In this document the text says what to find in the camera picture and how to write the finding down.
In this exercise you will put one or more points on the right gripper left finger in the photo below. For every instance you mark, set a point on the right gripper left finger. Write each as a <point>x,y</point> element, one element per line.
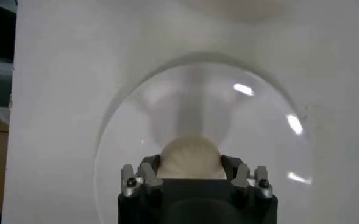
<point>150,179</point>

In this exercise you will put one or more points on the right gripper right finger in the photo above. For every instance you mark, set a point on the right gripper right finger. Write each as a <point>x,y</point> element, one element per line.
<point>241,176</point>

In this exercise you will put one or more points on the white steamed baozi bun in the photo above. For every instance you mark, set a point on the white steamed baozi bun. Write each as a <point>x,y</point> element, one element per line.
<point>191,158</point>

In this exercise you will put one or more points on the white round plate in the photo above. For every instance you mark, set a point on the white round plate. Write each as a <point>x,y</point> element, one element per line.
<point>258,152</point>

